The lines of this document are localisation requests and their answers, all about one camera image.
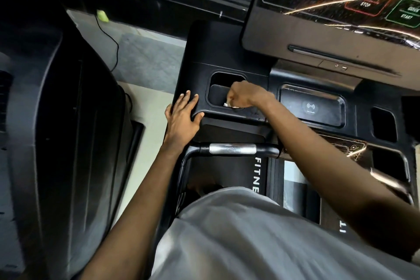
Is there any person's left forearm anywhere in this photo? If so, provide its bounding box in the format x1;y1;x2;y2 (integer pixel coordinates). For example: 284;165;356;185
80;148;183;280

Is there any person's right forearm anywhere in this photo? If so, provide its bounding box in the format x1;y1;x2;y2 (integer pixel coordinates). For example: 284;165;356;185
262;96;420;261

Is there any black treadmill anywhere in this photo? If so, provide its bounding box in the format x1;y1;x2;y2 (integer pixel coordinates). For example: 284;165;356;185
147;0;420;264

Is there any person's left hand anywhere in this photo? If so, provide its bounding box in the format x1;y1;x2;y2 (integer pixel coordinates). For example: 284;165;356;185
161;89;205;156

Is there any black stair climber machine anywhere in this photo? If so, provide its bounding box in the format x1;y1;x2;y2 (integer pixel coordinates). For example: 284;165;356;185
0;1;147;280

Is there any person's right hand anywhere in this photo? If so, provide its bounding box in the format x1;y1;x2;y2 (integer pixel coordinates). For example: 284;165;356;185
225;80;278;112

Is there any black power cable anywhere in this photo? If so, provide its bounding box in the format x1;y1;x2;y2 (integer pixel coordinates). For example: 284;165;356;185
95;17;132;113

